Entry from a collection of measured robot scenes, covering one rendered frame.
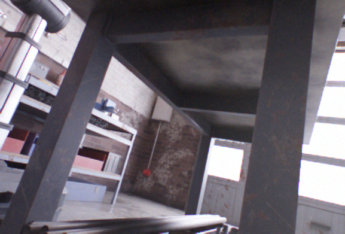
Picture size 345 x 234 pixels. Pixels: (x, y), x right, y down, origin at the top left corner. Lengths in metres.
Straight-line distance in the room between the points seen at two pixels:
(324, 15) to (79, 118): 0.69
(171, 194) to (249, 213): 3.57
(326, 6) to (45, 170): 0.78
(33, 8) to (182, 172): 3.22
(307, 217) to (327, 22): 3.16
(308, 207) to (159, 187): 2.12
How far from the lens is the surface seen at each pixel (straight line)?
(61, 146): 0.72
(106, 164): 2.60
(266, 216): 0.43
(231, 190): 3.77
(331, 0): 0.66
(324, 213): 3.70
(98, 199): 2.70
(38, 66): 2.72
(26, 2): 1.24
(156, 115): 4.28
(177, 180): 3.95
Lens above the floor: 0.39
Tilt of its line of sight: 17 degrees up
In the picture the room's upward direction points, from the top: 15 degrees clockwise
